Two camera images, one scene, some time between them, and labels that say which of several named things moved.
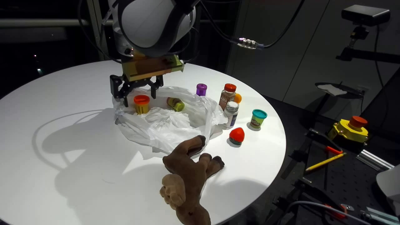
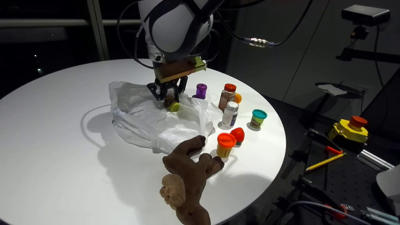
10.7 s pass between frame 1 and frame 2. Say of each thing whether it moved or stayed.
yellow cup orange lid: stayed
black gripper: moved
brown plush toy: stayed
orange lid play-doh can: moved
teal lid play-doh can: stayed
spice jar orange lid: stayed
